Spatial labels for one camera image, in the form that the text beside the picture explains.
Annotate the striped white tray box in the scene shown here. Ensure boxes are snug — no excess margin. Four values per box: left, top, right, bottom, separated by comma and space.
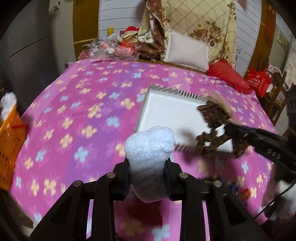
134, 84, 234, 154

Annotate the red gift bag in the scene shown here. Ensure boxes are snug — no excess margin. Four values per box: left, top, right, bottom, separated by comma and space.
245, 68, 271, 98

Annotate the beige floral quilt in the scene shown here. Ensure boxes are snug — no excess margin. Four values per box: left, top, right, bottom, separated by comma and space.
138, 0, 237, 67

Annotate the grey refrigerator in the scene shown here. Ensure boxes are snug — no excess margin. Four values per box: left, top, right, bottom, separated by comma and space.
1, 1, 62, 113

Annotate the white fluffy scrunchie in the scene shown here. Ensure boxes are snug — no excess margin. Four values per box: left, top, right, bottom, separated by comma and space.
124, 126, 176, 203

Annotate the red heart cushion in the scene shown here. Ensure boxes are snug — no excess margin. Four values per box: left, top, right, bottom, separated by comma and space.
207, 60, 253, 94

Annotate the santa plush toy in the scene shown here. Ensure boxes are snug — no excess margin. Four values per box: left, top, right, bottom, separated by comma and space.
120, 26, 139, 43

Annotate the brown leopard print bow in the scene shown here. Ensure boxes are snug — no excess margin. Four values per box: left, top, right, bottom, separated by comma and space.
195, 96, 249, 159

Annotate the orange plastic basket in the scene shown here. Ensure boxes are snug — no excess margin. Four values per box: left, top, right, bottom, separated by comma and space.
0, 106, 28, 191

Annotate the clear plastic bag of items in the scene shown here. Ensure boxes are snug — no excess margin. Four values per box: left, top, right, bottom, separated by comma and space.
89, 34, 139, 61

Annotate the white square pillow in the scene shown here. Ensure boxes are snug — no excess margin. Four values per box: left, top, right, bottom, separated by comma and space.
164, 30, 209, 72

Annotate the pink floral bed sheet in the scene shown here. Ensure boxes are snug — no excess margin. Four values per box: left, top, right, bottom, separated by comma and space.
9, 58, 278, 241

